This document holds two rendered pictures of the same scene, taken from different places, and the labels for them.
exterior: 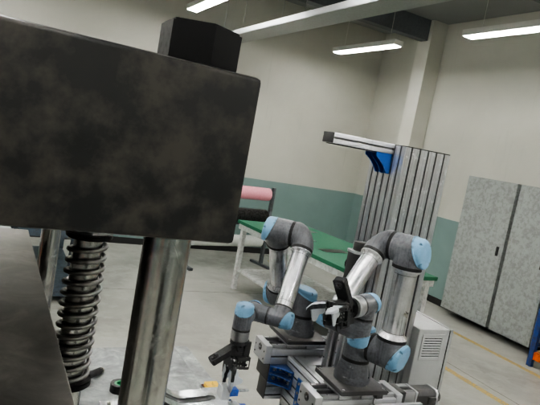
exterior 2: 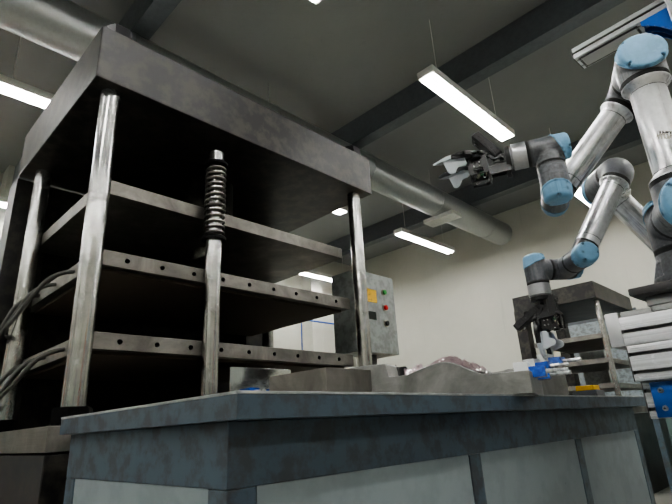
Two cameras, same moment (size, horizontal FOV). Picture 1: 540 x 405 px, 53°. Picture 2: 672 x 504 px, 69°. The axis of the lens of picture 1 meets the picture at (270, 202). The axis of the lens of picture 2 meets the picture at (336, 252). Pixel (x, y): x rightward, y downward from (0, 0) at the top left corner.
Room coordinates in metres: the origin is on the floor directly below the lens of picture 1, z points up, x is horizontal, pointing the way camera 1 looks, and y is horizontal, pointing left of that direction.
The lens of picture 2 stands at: (0.94, -1.35, 0.75)
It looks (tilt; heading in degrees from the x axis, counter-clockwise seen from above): 20 degrees up; 72
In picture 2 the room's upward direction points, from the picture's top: 3 degrees counter-clockwise
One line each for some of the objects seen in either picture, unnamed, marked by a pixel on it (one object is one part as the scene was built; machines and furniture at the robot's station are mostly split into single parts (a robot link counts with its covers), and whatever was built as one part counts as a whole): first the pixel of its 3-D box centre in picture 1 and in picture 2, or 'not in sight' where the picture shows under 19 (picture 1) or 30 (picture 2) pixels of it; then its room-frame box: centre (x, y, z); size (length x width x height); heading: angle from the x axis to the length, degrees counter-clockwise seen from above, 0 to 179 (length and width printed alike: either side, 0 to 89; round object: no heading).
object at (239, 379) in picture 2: not in sight; (222, 398); (1.09, 0.67, 0.87); 0.50 x 0.27 x 0.17; 118
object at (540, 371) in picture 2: not in sight; (541, 371); (1.84, -0.25, 0.85); 0.13 x 0.05 x 0.05; 136
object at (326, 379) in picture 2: not in sight; (319, 388); (1.26, -0.18, 0.83); 0.20 x 0.15 x 0.07; 118
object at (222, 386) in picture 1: (234, 390); (560, 361); (2.13, 0.01, 0.91); 0.13 x 0.05 x 0.05; 119
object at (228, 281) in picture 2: not in sight; (197, 304); (0.99, 0.76, 1.26); 1.10 x 0.74 x 0.05; 28
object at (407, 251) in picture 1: (398, 302); (660, 131); (2.08, -0.57, 1.41); 0.15 x 0.12 x 0.55; 51
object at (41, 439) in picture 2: not in sight; (199, 432); (1.01, 0.71, 0.75); 1.30 x 0.84 x 0.06; 28
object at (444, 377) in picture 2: not in sight; (445, 381); (1.68, -0.02, 0.85); 0.50 x 0.26 x 0.11; 136
